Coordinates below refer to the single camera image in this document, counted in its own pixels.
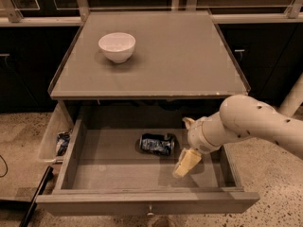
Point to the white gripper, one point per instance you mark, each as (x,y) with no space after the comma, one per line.
(198,137)

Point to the crushed blue pepsi can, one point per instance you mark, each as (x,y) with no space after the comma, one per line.
(160,144)

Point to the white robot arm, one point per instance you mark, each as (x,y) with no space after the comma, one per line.
(239,118)

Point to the grey open top drawer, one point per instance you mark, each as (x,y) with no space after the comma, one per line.
(104,171)

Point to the silver drawer knob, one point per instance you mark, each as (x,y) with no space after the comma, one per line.
(150,213)

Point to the grey cabinet counter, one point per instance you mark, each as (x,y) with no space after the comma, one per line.
(177,55)

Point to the white ceramic bowl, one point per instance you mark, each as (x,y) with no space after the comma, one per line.
(117,47)

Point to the blue crumpled snack bag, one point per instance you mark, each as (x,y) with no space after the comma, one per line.
(62,142)

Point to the clear plastic side bin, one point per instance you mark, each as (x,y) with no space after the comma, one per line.
(60,121)

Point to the black pole on floor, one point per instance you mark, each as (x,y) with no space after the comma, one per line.
(48,175)

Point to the metal railing frame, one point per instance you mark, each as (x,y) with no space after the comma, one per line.
(221,11)

